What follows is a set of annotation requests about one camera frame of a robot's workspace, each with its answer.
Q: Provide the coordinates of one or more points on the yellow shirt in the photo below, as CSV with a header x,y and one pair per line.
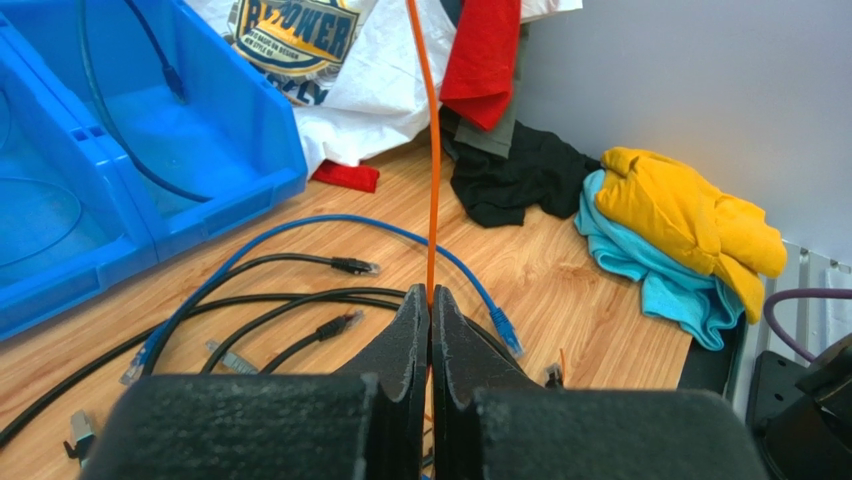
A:
x,y
675,209

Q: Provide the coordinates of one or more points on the red shirt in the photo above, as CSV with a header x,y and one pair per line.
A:
x,y
478,82

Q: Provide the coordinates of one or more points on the olive green garment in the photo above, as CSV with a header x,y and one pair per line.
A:
x,y
498,140

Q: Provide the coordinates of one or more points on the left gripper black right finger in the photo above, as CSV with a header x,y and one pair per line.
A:
x,y
494,422

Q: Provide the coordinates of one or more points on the teal cloth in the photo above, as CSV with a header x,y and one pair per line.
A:
x,y
702,305

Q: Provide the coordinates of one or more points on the blue plastic crate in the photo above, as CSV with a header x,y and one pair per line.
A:
x,y
129,134

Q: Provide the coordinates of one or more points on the white motorcycle tank top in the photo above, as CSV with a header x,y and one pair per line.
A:
x,y
360,75

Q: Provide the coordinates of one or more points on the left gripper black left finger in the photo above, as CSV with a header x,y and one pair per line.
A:
x,y
362,422

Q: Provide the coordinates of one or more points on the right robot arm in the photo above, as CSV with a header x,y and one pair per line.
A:
x,y
801,416

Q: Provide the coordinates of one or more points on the black garment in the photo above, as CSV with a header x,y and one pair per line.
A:
x,y
538,169

